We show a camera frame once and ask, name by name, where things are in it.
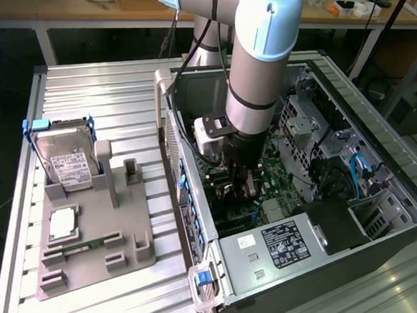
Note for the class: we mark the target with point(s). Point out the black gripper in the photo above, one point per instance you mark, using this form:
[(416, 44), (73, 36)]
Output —
[(245, 150)]

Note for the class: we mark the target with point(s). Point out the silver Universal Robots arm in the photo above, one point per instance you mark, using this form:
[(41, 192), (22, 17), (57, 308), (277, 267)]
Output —
[(257, 81)]

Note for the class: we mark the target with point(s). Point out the black expansion slot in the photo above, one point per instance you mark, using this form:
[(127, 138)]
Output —
[(234, 224)]

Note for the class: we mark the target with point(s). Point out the green motherboard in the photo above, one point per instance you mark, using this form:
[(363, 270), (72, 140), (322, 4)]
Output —
[(286, 187)]

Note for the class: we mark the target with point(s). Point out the metal disk bay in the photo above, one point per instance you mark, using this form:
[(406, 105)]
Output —
[(299, 125)]

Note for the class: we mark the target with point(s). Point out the silver chipset heatsink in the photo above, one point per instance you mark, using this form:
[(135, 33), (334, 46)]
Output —
[(273, 211)]

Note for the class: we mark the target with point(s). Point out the silver power supply unit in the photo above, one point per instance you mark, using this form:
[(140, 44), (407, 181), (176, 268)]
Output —
[(244, 258)]

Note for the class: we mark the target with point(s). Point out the blue case latch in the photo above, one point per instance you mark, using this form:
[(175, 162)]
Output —
[(203, 278)]

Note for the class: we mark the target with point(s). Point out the black open PC case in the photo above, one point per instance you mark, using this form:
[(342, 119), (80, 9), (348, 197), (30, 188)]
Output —
[(328, 277)]

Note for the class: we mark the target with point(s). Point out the wooden desk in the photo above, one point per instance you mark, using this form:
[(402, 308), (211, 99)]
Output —
[(328, 22)]

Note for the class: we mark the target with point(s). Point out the grey parts rack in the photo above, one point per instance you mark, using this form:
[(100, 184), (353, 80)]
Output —
[(91, 215)]

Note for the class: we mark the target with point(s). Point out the hard disk in blue carrier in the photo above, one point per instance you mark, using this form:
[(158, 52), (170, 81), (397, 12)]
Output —
[(66, 163)]

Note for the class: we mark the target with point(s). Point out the white and orange clutter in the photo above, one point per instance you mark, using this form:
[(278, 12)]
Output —
[(359, 8)]

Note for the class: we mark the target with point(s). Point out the green RAM stick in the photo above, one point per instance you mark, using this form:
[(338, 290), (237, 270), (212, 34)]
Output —
[(84, 245)]

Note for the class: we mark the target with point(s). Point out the silver CPU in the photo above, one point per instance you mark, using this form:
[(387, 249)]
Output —
[(63, 224)]

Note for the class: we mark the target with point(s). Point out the black slanted pole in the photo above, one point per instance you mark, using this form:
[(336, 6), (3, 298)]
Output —
[(395, 11)]

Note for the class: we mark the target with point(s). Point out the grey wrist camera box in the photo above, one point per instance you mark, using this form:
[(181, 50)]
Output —
[(207, 138)]

